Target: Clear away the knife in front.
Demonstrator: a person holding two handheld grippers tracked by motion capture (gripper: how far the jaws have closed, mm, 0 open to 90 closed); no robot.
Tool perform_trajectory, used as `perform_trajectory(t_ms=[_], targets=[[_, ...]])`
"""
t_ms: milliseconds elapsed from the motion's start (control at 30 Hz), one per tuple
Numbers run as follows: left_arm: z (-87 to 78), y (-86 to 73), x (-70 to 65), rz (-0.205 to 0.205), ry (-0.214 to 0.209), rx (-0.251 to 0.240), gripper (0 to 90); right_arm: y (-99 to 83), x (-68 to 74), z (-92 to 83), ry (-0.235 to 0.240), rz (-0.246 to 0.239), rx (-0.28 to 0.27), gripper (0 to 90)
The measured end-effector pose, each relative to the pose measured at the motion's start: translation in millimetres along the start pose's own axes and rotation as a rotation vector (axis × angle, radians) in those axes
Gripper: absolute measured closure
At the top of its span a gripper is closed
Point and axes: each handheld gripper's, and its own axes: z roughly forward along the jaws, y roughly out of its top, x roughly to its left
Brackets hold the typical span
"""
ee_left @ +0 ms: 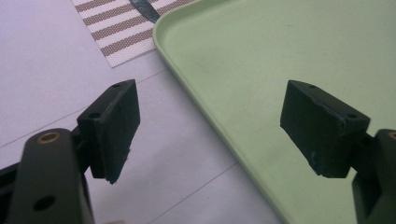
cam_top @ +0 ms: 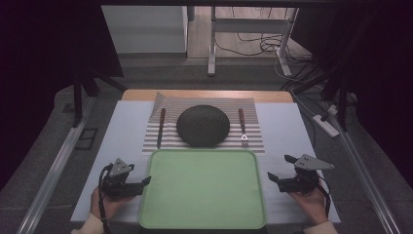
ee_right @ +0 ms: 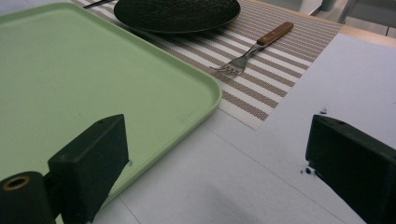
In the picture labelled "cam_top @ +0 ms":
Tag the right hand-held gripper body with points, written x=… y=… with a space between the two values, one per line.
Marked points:
x=305 y=177

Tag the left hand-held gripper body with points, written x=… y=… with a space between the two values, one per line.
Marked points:
x=118 y=172

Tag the person's left hand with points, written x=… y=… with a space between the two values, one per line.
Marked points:
x=112 y=204

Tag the person's right hand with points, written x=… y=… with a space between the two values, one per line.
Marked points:
x=310 y=203

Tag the white table cover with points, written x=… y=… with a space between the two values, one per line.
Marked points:
x=285 y=130

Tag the white power strip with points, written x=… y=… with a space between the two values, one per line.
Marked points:
x=325 y=125

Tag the striped placemat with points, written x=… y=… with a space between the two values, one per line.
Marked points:
x=250 y=130

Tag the left dark chopstick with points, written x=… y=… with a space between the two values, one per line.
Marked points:
x=161 y=126

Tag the green plastic tray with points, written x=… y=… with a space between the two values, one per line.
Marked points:
x=203 y=188

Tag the black metal stand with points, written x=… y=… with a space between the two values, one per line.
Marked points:
x=341 y=104
x=78 y=97

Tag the dark round plate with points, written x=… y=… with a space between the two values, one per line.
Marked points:
x=203 y=125

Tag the wooden table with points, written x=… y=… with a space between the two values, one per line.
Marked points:
x=207 y=95

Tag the white cabinet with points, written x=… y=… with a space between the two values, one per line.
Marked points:
x=144 y=29

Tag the black square floor frame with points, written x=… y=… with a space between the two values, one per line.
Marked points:
x=86 y=139

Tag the aluminium rail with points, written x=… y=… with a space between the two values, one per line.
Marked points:
x=52 y=175
x=367 y=182

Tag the white desk frame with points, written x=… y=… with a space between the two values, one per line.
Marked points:
x=250 y=25

